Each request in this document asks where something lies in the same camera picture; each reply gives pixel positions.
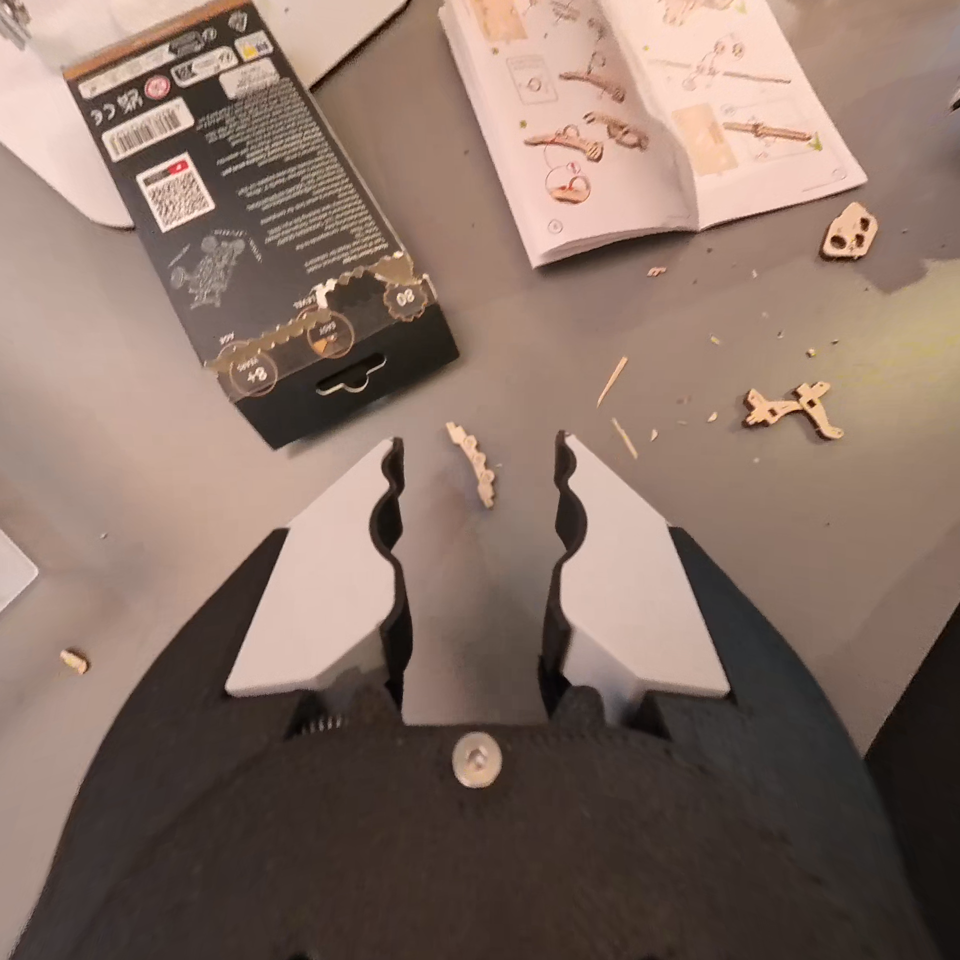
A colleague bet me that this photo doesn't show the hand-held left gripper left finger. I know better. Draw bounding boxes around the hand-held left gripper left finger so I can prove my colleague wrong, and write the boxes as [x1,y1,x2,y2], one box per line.
[223,436,415,702]

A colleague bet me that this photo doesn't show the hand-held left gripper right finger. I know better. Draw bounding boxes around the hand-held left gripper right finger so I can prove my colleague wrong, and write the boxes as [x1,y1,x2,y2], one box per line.
[538,429,732,726]

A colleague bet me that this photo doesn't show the toothed wooden strip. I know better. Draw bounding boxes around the toothed wooden strip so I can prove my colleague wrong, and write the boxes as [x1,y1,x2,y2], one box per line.
[444,420,498,510]

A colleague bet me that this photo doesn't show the branched wooden part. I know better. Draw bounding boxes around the branched wooden part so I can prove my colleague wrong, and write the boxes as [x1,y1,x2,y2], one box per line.
[742,380,846,442]

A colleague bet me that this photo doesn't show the black cardboard box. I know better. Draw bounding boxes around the black cardboard box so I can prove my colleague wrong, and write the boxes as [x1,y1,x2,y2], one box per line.
[63,0,460,451]

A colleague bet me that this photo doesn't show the instruction booklet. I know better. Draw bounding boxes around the instruction booklet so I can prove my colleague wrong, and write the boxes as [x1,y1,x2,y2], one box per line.
[438,0,870,270]

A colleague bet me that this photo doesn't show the wooden part with holes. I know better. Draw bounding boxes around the wooden part with holes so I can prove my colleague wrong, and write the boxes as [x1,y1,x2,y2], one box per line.
[820,201,879,262]

